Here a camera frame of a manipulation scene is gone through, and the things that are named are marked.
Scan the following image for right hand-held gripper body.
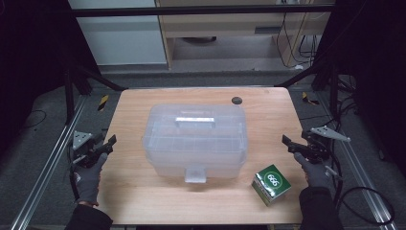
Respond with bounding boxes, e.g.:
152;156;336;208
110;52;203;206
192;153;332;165
301;125;351;181

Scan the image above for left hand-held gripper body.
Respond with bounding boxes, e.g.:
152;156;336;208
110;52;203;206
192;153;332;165
72;130;107;169

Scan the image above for green cardboard box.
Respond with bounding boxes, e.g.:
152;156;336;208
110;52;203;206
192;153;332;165
251;164;292;207

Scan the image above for clear plastic storage box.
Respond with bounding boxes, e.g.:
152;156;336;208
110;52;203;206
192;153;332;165
141;103;250;185

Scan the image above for person's right hand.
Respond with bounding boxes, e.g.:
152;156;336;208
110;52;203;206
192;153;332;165
293;151;333;190

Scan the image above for person's left hand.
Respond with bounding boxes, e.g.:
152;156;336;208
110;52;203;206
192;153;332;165
73;152;109;206

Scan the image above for yellow black striped tape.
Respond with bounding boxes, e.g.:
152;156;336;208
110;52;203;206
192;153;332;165
301;91;321;106
97;93;110;112

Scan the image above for black metal stand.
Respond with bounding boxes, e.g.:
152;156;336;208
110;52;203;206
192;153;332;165
274;59;340;120
62;62;129;127

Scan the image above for white cabinet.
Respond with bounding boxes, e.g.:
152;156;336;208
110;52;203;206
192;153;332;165
68;0;169;67

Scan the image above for light wooden desk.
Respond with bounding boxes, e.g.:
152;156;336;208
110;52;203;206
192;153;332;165
154;0;336;70

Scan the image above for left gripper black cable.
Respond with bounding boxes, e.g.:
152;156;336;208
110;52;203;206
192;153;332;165
68;143;80;201

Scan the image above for aluminium floor rail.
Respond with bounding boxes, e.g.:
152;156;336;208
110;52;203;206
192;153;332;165
318;91;398;230
11;95;88;230

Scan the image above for thin black floor cable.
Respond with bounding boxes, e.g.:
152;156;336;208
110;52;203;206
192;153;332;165
18;108;48;131

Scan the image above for black looped floor cable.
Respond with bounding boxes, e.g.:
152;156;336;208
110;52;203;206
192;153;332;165
336;186;395;226

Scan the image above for black cables under desk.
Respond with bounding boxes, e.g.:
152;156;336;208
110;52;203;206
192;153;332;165
275;11;321;70

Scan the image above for black horizontal frame bar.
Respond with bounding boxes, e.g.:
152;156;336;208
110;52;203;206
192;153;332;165
71;4;336;18

